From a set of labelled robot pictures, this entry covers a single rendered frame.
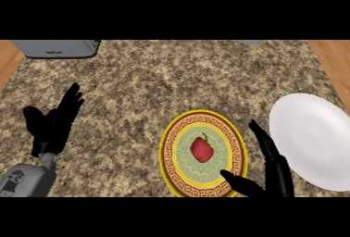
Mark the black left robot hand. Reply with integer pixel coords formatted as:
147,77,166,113
22,81,86,158

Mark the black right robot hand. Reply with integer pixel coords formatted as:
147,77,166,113
219,118,297,198

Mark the white plate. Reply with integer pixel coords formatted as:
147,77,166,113
268,93,350,193

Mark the yellow patterned plate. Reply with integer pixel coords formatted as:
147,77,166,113
157,109,250,198

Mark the red bell pepper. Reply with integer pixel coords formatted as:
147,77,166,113
189,131,216,164

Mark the grey toaster appliance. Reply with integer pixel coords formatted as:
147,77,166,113
9,40,102,59

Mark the small grey object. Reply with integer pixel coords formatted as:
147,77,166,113
235,40,263,46

